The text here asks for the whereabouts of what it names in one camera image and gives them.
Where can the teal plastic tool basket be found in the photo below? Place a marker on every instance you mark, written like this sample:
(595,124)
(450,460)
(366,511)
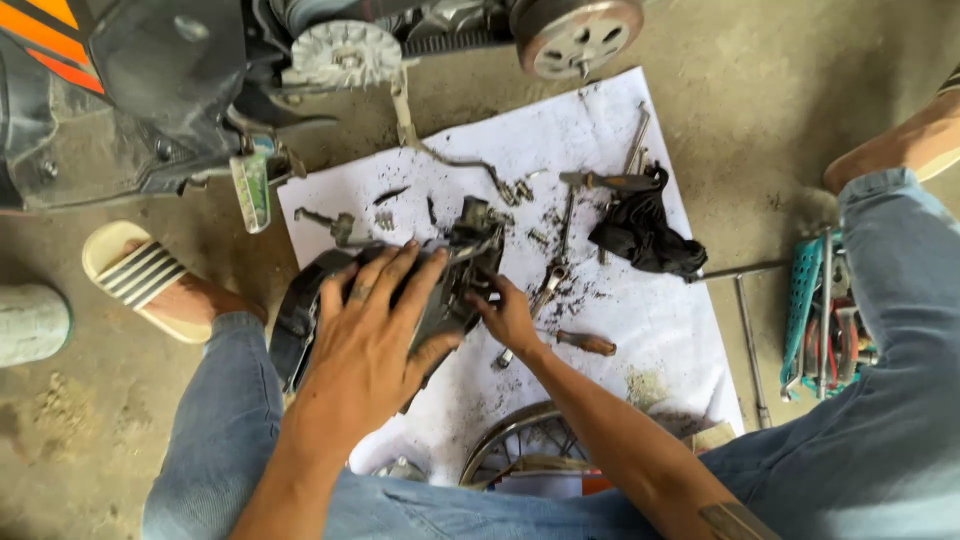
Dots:
(802,300)

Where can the small grimy screw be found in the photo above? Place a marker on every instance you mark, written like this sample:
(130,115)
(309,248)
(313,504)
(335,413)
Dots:
(538,236)

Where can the grey metal bolt fitting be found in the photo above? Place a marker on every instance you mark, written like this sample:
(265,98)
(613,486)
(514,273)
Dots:
(337,225)

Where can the long steel rods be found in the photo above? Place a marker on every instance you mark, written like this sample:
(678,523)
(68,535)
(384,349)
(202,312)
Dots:
(637,139)

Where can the chrome spoked wheel rim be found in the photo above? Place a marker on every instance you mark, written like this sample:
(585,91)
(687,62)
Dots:
(525,435)

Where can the black rubber strip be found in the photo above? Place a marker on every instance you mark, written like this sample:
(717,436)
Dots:
(390,195)

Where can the slim steel socket driver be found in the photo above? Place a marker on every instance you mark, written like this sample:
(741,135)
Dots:
(566,225)

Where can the person's right hand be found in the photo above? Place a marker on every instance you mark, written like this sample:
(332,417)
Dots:
(512,319)

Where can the person's left hand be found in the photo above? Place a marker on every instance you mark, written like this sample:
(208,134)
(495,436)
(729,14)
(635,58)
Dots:
(360,352)

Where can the small metal bolts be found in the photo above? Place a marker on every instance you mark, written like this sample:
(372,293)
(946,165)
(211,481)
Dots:
(384,220)

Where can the person's blue jeans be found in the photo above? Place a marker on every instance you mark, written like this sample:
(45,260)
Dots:
(900,390)

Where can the black orange scooter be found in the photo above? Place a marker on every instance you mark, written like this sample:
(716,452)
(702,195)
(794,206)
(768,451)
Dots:
(150,82)

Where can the black engine cover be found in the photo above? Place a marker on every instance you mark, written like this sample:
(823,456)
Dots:
(457,285)

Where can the white paper sheet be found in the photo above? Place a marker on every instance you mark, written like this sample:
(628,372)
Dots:
(637,315)

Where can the grey concrete cylinder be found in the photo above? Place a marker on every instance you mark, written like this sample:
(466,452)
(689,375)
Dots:
(31,324)

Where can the grey cotton waste ball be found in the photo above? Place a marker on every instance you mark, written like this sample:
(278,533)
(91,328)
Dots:
(816,211)

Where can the cream striped left sandal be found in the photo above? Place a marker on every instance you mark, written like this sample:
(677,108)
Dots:
(142,274)

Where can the black cloth rag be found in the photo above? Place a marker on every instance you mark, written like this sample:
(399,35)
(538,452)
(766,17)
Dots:
(645,232)

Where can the cream right sandal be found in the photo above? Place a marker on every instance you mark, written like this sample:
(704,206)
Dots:
(900,142)

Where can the steel kick start lever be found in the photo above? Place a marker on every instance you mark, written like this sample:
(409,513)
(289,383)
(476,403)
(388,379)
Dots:
(409,131)

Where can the person's right fingers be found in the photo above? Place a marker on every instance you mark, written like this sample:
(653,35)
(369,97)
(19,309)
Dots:
(487,296)

